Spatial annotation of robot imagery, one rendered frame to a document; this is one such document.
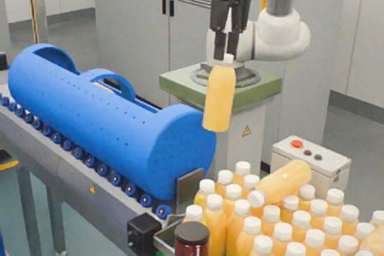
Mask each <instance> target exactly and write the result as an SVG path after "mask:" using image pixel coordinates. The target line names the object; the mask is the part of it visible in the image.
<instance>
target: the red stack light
mask: <svg viewBox="0 0 384 256"><path fill-rule="evenodd" d="M209 248H210V236H209V238H208V240H207V241H205V243H203V244H201V245H197V246H189V245H186V244H183V243H181V242H180V241H179V240H178V239H177V238H176V236H175V254H176V256H208V255H209Z"/></svg>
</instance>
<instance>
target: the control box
mask: <svg viewBox="0 0 384 256"><path fill-rule="evenodd" d="M293 140H301V141H302V142H303V145H302V146H299V147H295V146H292V145H291V141H293ZM312 147H313V148H312ZM314 148H316V149H317V150H316V149H314ZM307 149H308V150H311V151H312V154H310V155H307V154H304V150H307ZM321 152H322V153H321ZM315 154H321V155H322V159H321V160H317V159H315V158H314V155H315ZM329 154H331V155H329ZM294 159H301V160H303V161H304V162H305V163H307V164H308V165H309V167H310V168H311V171H312V178H311V181H309V182H307V183H306V184H309V185H311V186H312V187H313V188H314V189H315V193H314V196H316V197H318V198H321V199H324V200H325V199H327V191H328V190H329V189H332V188H336V189H338V190H341V191H343V190H344V189H345V188H346V184H347V180H348V176H349V171H350V165H351V159H349V158H346V157H344V156H342V155H340V154H338V153H335V152H331V151H329V150H328V149H326V148H323V147H321V146H318V145H314V144H312V143H310V142H308V141H307V140H304V139H301V138H299V137H297V136H294V135H292V136H289V137H287V138H286V139H284V140H282V141H280V142H279V143H278V144H276V145H274V146H273V152H272V159H271V167H270V173H273V172H274V171H275V170H277V169H278V168H280V167H281V166H283V165H285V164H288V163H289V162H290V161H292V160H294Z"/></svg>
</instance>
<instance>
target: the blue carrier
mask: <svg viewBox="0 0 384 256"><path fill-rule="evenodd" d="M107 78H112V79H114V80H115V81H116V82H117V84H118V85H119V86H120V89H121V91H120V90H117V89H115V88H112V87H111V86H108V85H106V84H105V83H103V82H102V81H100V80H102V79H107ZM95 81H96V82H98V83H99V84H101V85H102V86H105V87H107V88H109V89H111V90H112V91H113V92H114V93H115V94H114V93H112V92H110V91H108V90H105V89H103V88H102V87H100V86H97V85H95V84H93V83H94V82H95ZM8 86H9V91H10V94H11V98H12V99H13V100H14V101H15V102H16V103H17V104H18V105H19V106H20V107H21V108H23V109H26V110H28V112H30V113H31V114H33V115H34V116H36V117H37V118H38V119H40V120H41V121H43V122H45V123H46V124H47V125H48V126H50V127H51V128H54V129H56V131H58V133H60V134H62V135H63V136H64V137H67V138H68V139H69V140H71V141H73V142H74V143H75V144H76V145H78V146H80V147H82V148H83V149H84V150H85V151H86V152H88V153H90V154H91V155H93V156H95V157H96V158H97V159H99V160H100V161H102V163H104V164H105V165H108V166H110V167H111V168H112V169H113V170H115V171H116V172H117V173H119V174H120V175H122V176H124V177H125V178H127V179H128V180H130V181H131V182H132V183H134V184H136V185H137V186H138V187H140V188H141V189H142V190H144V191H145V192H147V193H150V194H151V195H152V196H153V197H154V198H156V199H159V200H162V201H173V200H176V178H177V177H179V176H180V175H184V174H186V173H188V172H190V171H191V170H194V169H196V168H197V169H199V168H200V167H202V168H204V177H205V175H206V173H207V171H208V169H209V167H210V165H211V164H212V162H213V158H214V155H215V152H216V132H214V131H210V130H207V129H206V128H204V127H202V122H203V117H204V113H203V112H201V111H199V110H197V109H193V108H190V107H188V106H187V105H184V104H174V105H171V106H169V107H167V108H164V109H162V110H159V109H155V108H153V107H152V106H150V105H149V104H146V103H144V102H142V101H140V100H139V99H135V92H134V90H133V88H132V86H131V85H130V83H129V81H128V80H126V79H124V78H123V77H122V76H121V75H119V74H116V73H113V72H111V71H108V70H105V69H101V68H98V69H93V70H89V71H85V72H83V73H82V72H81V71H77V70H75V63H74V61H73V59H72V58H71V56H70V55H69V54H68V53H66V52H65V51H63V50H61V49H59V48H57V47H56V46H54V45H46V44H39V45H30V46H29V47H27V48H26V49H25V50H24V51H22V52H21V54H20V55H18V56H17V57H16V58H15V60H14V61H13V62H12V65H11V68H10V70H9V76H8Z"/></svg>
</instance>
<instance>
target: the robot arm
mask: <svg viewBox="0 0 384 256"><path fill-rule="evenodd" d="M226 1H227V2H226ZM250 1H251V0H212V1H211V12H210V24H209V28H208V32H207V41H206V52H207V62H206V63H201V64H200V67H201V68H202V69H204V71H199V72H197V73H196V77H197V78H202V79H205V80H208V77H209V75H210V73H211V72H212V70H213V68H214V66H215V65H216V64H217V63H216V62H217V61H221V62H223V61H224V59H225V53H227V54H232V55H233V56H234V58H233V61H232V63H233V65H231V66H232V67H233V68H234V72H235V77H236V83H237V82H239V81H243V80H246V79H248V78H250V77H254V76H255V72H252V71H248V70H245V69H244V62H247V61H251V60H254V61H262V62H282V61H288V60H292V59H295V58H297V57H300V56H303V54H304V53H306V52H307V50H308V48H309V43H310V30H309V28H308V27H307V25H306V24H305V23H303V22H302V21H300V16H299V14H298V12H297V11H296V10H294V8H293V4H294V0H267V7H266V8H265V9H264V10H262V11H261V12H260V14H259V19H258V21H249V20H248V18H249V11H250Z"/></svg>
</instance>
